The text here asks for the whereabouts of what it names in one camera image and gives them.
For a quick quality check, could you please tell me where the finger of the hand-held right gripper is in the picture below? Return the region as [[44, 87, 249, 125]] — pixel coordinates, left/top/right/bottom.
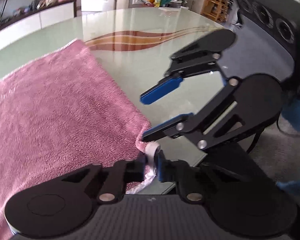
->
[[140, 42, 222, 105], [142, 77, 246, 151]]

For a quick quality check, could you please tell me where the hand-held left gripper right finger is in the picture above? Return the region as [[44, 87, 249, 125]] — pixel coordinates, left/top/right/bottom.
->
[[157, 150, 240, 203]]

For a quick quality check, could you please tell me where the wooden rack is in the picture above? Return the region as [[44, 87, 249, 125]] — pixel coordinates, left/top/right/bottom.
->
[[201, 0, 234, 23]]

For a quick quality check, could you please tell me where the pink towel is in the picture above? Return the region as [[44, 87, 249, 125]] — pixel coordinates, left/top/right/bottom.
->
[[0, 39, 161, 240]]

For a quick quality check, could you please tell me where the white television cabinet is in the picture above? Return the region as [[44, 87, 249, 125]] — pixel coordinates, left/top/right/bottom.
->
[[0, 0, 77, 58]]

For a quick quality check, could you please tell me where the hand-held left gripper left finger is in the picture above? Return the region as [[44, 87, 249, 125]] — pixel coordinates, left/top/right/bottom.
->
[[61, 155, 147, 204]]

